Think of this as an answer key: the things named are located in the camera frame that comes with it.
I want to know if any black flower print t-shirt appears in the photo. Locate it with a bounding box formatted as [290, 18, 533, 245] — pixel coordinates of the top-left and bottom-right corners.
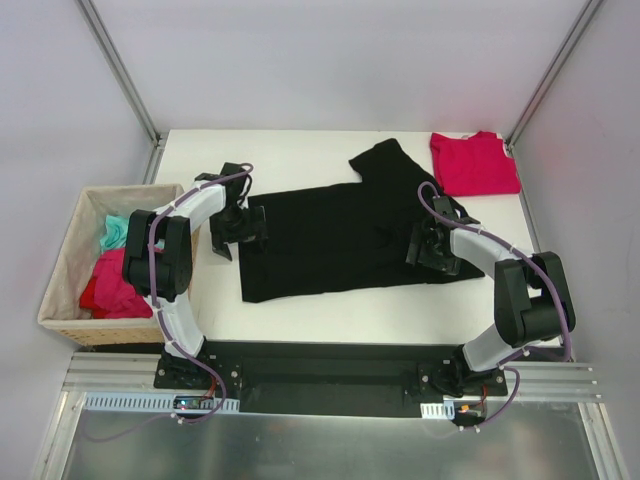
[239, 138, 484, 303]

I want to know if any wicker laundry basket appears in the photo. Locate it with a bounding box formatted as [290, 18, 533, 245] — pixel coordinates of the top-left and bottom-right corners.
[37, 184, 184, 346]

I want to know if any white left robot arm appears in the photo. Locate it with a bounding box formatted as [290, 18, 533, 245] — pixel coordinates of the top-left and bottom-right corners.
[122, 162, 267, 389]

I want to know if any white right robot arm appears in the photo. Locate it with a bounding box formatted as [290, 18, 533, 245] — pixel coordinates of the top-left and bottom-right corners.
[406, 196, 576, 395]

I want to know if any folded red t-shirt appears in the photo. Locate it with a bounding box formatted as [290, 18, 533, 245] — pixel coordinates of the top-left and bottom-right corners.
[429, 131, 521, 197]

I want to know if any teal t-shirt in basket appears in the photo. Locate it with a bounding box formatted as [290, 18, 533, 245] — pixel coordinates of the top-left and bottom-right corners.
[100, 215, 129, 253]

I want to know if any red t-shirt in basket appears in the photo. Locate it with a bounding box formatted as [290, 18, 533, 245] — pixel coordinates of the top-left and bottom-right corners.
[79, 248, 152, 319]

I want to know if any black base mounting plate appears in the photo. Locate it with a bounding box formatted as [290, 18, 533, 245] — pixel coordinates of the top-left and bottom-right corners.
[154, 341, 507, 418]

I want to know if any left aluminium frame post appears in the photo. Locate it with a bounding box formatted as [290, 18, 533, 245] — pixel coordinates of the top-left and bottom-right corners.
[75, 0, 164, 147]

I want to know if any aluminium frame post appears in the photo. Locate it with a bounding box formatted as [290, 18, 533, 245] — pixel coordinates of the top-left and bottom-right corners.
[504, 0, 604, 151]
[75, 0, 164, 147]

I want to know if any right white cable duct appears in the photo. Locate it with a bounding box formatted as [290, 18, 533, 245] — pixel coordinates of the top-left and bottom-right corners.
[419, 401, 485, 420]

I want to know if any white cable duct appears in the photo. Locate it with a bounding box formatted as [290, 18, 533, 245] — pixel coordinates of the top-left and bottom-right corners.
[419, 401, 485, 420]
[84, 392, 240, 415]

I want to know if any aluminium front rail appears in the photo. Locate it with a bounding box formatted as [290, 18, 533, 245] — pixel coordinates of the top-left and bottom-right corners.
[62, 352, 604, 403]

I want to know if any left white cable duct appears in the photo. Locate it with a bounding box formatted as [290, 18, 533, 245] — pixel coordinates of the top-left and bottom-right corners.
[84, 392, 240, 415]

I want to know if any right aluminium frame post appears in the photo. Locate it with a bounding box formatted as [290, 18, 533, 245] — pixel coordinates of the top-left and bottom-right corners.
[504, 0, 604, 151]

